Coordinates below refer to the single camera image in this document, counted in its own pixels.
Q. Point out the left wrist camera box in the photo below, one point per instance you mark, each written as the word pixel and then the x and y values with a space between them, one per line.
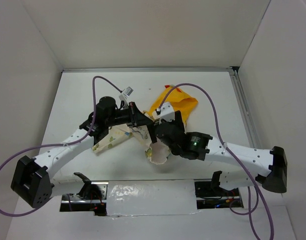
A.
pixel 125 94

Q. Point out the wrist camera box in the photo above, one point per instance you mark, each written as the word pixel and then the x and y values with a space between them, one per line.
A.
pixel 166 112
pixel 125 94

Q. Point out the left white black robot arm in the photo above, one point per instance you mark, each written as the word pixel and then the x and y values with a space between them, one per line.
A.
pixel 33 177

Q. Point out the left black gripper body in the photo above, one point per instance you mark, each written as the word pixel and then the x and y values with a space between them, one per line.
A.
pixel 124 116

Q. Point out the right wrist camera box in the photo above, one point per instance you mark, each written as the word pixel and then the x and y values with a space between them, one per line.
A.
pixel 166 112

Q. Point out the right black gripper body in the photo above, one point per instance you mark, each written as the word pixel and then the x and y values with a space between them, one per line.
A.
pixel 175 149

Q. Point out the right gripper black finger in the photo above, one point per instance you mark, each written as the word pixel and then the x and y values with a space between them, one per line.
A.
pixel 151 129
pixel 178 122

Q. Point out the silver foil covered front panel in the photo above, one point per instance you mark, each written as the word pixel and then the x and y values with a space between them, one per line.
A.
pixel 151 198

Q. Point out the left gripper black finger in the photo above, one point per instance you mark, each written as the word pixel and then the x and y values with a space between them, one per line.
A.
pixel 134 109
pixel 140 120

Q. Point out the aluminium frame rail right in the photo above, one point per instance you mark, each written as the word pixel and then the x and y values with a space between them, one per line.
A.
pixel 243 105

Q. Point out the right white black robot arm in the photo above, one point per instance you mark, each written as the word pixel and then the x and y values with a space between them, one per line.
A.
pixel 268 167

